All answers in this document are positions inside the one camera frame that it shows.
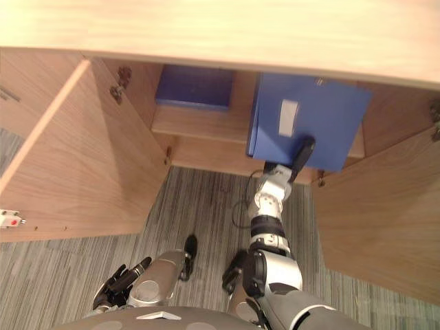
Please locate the dark robot foot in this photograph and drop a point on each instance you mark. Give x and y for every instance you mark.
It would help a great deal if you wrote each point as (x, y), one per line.
(190, 249)
(233, 269)

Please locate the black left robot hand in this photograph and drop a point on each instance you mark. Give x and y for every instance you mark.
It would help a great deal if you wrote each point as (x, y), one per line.
(120, 280)

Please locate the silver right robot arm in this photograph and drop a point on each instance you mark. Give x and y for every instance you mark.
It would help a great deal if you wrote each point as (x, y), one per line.
(271, 206)

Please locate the white lock with red button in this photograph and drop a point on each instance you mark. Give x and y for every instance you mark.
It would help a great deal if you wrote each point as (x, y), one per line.
(10, 218)

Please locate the dark right robot foot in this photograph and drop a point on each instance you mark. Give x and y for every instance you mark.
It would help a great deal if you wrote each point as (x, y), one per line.
(233, 269)

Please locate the wooden cabinet door with lock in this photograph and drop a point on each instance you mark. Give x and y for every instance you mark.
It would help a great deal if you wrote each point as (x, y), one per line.
(89, 165)

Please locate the dark left robot foot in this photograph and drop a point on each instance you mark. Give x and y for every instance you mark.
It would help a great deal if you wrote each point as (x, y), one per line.
(190, 249)

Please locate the wooden cabinet shelf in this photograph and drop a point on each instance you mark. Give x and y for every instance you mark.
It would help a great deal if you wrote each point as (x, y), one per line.
(203, 122)

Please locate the grey robot torso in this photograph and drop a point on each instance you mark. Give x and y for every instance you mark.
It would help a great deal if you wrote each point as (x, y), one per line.
(178, 319)

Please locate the wooden office cabinet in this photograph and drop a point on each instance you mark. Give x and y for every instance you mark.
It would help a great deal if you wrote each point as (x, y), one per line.
(220, 31)

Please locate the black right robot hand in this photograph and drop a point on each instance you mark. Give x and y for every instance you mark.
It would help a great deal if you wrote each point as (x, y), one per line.
(304, 153)

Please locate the dark blue file box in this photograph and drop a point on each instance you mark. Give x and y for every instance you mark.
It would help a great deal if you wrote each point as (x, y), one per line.
(194, 86)

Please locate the plain wooden cabinet door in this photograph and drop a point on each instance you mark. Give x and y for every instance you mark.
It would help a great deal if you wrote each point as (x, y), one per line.
(381, 220)

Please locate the silver robot leg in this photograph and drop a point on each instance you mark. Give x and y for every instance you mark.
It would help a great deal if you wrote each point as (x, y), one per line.
(158, 275)
(245, 307)

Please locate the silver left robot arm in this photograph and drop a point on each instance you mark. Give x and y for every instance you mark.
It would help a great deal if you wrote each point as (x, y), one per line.
(98, 312)

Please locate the metal door hinge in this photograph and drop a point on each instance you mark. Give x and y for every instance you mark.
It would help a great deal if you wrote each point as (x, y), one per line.
(320, 178)
(121, 84)
(436, 118)

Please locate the silver left robot leg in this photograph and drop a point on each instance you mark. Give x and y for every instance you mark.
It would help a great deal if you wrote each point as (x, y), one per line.
(158, 275)

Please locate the silver right robot leg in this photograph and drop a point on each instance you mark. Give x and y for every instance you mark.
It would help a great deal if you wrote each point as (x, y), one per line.
(245, 307)

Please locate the blue folder with white label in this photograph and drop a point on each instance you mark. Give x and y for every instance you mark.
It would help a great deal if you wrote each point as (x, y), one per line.
(309, 113)

